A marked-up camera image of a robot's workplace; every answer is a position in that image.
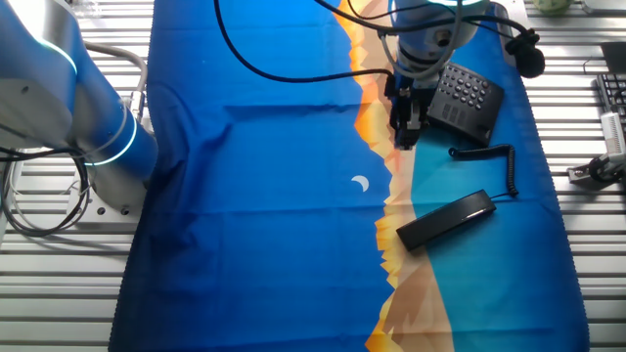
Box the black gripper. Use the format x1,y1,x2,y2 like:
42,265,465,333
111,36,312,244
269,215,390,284
390,83,432,151

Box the black telephone handset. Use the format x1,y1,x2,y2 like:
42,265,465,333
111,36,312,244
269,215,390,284
394,189,498,252

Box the black phone cord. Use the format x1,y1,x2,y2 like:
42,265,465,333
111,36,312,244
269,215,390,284
447,143,520,198

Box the black telephone base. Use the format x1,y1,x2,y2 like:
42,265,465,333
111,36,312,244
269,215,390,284
424,61,506,148

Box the blue printed tablecloth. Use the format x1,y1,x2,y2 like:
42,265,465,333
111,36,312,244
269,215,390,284
107,0,591,352

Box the green round object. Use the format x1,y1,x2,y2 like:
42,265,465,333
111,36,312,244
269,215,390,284
531,0,574,17

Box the white ribbed device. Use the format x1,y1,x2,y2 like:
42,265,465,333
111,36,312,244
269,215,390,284
600,110,626,158

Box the black keyboard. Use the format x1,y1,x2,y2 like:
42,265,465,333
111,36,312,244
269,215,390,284
595,72,626,119

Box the dark square box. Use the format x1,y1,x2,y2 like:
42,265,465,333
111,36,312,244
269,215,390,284
600,41,626,75

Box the grey flat object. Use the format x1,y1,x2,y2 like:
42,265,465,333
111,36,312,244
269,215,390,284
580,0,626,16

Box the grey base conduit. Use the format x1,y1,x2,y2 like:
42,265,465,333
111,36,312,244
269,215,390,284
83,42,150,123

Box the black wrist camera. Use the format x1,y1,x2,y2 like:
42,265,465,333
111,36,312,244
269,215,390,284
383,72,399,101

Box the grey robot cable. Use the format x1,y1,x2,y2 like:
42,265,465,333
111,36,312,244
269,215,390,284
379,0,465,82

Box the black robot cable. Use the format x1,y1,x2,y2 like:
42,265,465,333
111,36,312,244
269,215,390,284
212,0,395,84
312,0,532,38

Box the black round cable knob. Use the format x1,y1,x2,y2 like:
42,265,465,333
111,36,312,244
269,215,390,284
504,27,547,80

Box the metal clamp bracket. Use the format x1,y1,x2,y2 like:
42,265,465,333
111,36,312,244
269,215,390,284
566,153,626,193

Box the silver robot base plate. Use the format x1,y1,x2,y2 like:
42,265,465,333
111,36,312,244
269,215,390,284
66,181,146,232

